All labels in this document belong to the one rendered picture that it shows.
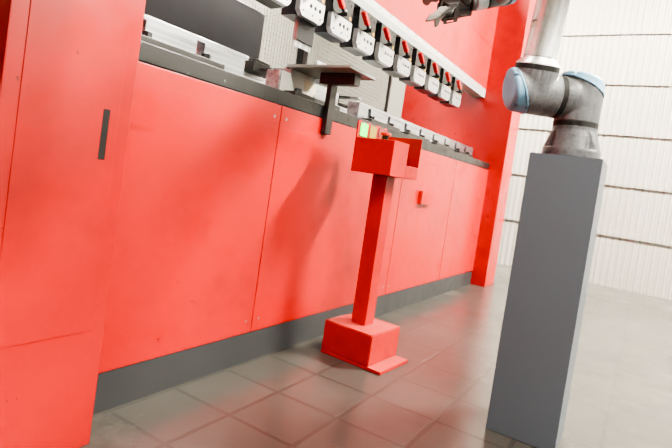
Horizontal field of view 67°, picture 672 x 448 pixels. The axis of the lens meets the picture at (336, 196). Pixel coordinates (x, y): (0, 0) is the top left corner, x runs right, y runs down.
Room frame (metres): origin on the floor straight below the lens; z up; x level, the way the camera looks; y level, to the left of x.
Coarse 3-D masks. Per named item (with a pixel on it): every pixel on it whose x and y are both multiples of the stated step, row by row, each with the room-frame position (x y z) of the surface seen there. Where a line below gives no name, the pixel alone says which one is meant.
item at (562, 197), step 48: (528, 192) 1.39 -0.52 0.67; (576, 192) 1.33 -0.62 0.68; (528, 240) 1.38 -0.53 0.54; (576, 240) 1.32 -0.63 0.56; (528, 288) 1.37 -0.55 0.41; (576, 288) 1.31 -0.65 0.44; (528, 336) 1.36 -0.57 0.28; (576, 336) 1.37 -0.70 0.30; (528, 384) 1.35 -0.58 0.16; (528, 432) 1.34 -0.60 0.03
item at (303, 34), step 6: (294, 24) 1.87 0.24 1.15; (300, 24) 1.87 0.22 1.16; (306, 24) 1.90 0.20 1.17; (294, 30) 1.87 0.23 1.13; (300, 30) 1.87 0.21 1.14; (306, 30) 1.90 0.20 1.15; (312, 30) 1.93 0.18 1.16; (294, 36) 1.87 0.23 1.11; (300, 36) 1.88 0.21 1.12; (306, 36) 1.91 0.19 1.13; (312, 36) 1.94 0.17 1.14; (294, 42) 1.87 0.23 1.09; (300, 42) 1.90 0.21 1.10; (306, 42) 1.91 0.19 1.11; (312, 42) 1.94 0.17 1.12; (306, 48) 1.93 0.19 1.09
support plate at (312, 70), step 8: (288, 64) 1.82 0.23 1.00; (296, 64) 1.80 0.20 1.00; (304, 64) 1.78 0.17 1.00; (312, 64) 1.77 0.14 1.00; (304, 72) 1.88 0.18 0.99; (312, 72) 1.86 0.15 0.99; (320, 72) 1.83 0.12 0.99; (328, 72) 1.81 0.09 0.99; (336, 72) 1.79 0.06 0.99; (344, 72) 1.77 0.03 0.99; (352, 72) 1.75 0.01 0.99; (360, 72) 1.74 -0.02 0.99
